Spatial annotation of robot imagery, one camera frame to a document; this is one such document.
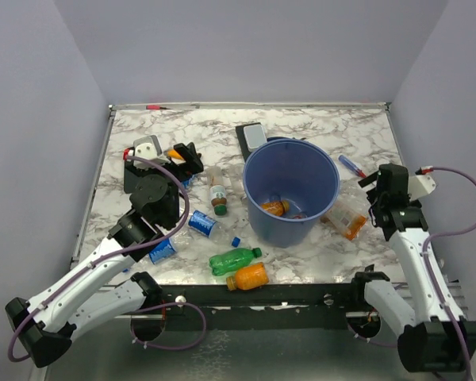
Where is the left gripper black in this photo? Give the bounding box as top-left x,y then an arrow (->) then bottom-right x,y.
127,142 -> 203,225

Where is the red cap clear bottle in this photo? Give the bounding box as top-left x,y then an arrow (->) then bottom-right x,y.
290,213 -> 307,219

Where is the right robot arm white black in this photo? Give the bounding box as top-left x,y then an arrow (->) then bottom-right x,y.
348,164 -> 476,379

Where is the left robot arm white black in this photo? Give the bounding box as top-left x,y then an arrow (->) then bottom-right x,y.
5,143 -> 204,368

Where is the blue plastic bin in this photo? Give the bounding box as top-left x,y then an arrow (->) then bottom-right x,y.
243,138 -> 340,248

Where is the orange utility knife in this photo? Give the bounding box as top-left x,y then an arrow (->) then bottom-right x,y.
164,148 -> 184,160

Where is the blue red screwdriver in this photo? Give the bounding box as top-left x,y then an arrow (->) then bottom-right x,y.
338,155 -> 367,179

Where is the brown coffee bottle green cap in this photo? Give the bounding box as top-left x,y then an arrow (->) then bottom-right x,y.
207,166 -> 228,216

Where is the orange label crushed bottle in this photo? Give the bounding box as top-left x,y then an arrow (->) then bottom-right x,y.
320,195 -> 368,241

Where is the crushed pepsi bottle upper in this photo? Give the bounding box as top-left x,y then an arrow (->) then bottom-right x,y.
188,210 -> 234,245

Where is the crushed pepsi bottle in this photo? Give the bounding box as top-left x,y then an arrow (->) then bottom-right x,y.
140,233 -> 194,265
188,210 -> 234,245

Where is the white device on black tray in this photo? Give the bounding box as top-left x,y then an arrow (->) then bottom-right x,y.
235,123 -> 267,162

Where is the black flat box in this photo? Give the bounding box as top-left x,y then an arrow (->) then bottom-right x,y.
123,167 -> 137,194

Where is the crushed pepsi bottle lower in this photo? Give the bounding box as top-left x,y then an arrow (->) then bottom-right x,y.
140,233 -> 194,265

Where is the green plastic bottle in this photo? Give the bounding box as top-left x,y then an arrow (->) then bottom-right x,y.
209,248 -> 263,276

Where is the orange juice bottle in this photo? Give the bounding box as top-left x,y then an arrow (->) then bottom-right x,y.
226,262 -> 270,291

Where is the black base bar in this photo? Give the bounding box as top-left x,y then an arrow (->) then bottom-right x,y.
163,283 -> 372,330

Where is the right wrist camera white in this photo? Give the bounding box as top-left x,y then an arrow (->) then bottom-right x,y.
408,167 -> 436,202

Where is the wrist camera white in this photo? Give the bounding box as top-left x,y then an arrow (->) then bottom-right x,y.
408,167 -> 436,202
128,135 -> 168,164

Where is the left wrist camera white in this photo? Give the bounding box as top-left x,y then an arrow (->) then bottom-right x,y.
128,135 -> 168,164

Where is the red marker on rail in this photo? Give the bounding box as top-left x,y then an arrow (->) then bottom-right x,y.
145,105 -> 171,110

